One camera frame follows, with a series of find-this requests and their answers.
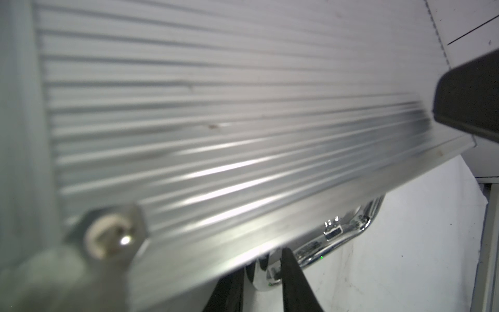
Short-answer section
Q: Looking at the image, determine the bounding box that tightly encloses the silver poker case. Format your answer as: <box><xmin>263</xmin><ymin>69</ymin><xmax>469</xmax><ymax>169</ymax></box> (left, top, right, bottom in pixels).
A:
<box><xmin>1</xmin><ymin>1</ymin><xmax>473</xmax><ymax>311</ymax></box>

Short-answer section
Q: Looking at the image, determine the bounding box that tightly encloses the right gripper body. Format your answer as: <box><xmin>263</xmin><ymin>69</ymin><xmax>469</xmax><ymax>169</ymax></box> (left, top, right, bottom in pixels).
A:
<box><xmin>433</xmin><ymin>49</ymin><xmax>499</xmax><ymax>143</ymax></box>

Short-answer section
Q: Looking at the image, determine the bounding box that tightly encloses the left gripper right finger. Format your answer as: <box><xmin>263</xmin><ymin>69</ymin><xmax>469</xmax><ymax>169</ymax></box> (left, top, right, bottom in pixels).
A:
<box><xmin>281</xmin><ymin>248</ymin><xmax>323</xmax><ymax>312</ymax></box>

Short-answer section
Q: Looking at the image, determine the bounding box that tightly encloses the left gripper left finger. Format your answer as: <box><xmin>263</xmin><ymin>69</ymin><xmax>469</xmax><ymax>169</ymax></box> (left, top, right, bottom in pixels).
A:
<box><xmin>203</xmin><ymin>268</ymin><xmax>245</xmax><ymax>312</ymax></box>

